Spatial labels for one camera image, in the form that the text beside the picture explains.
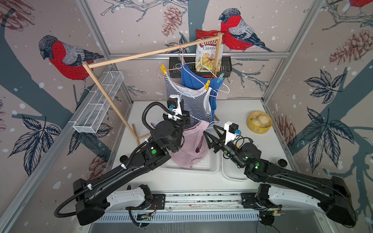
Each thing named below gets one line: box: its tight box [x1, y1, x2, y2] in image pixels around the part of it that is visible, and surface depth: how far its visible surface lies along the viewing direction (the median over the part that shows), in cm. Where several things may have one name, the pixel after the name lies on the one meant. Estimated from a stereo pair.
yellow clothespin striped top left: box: [159, 64, 167, 76], surface depth 79 cm
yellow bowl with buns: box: [246, 110, 273, 134], surface depth 103 cm
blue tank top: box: [180, 63, 223, 121], surface depth 73 cm
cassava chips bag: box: [194, 29, 224, 72], surface depth 88 cm
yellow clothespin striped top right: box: [204, 79, 211, 91], surface depth 69 cm
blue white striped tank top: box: [163, 73, 213, 130], surface depth 83 cm
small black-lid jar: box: [277, 158, 288, 167], surface depth 79 cm
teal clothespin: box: [216, 72, 225, 84], surface depth 72 cm
